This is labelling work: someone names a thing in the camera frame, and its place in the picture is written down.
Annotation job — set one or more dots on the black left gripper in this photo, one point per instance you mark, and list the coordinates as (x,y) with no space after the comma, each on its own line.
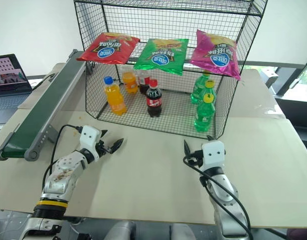
(103,148)

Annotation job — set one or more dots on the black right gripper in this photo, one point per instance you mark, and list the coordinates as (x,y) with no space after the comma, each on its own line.
(197,157)

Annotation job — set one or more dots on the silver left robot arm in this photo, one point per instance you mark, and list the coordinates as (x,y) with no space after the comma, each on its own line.
(63,175)

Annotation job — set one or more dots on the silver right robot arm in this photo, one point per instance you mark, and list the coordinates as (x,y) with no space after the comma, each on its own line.
(222,190)

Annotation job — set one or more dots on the green soda bottle yellow cap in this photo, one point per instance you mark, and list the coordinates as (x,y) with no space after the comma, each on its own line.
(204,115)
(210,87)
(197,88)

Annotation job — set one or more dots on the orange soda bottle blue cap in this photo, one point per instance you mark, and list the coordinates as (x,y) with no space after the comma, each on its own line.
(115,98)

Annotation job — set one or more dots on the cola bottle red cap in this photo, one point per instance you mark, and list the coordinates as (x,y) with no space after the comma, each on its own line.
(154,101)
(143,83)

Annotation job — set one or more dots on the magenta chips bag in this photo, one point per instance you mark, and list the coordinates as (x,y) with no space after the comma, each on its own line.
(216,56)

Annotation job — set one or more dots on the grey rounded shape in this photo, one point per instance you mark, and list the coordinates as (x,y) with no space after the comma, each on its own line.
(182,232)
(122,231)

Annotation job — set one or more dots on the red chips bag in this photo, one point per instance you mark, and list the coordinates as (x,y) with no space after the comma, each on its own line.
(108,48)

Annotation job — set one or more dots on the green chips bag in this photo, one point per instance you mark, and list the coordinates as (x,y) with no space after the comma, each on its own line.
(161,56)

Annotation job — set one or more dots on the grey open laptop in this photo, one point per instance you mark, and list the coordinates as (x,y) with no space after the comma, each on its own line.
(6,82)

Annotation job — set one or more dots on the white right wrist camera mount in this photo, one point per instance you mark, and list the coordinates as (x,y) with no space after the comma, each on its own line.
(213,153)

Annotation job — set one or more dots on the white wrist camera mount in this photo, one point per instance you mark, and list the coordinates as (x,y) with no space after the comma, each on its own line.
(89,140)
(213,153)

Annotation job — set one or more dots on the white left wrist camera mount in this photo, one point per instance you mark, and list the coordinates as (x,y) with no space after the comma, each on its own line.
(89,140)

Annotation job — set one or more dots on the green conveyor belt grey frame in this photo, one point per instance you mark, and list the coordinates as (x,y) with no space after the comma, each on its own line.
(46,107)

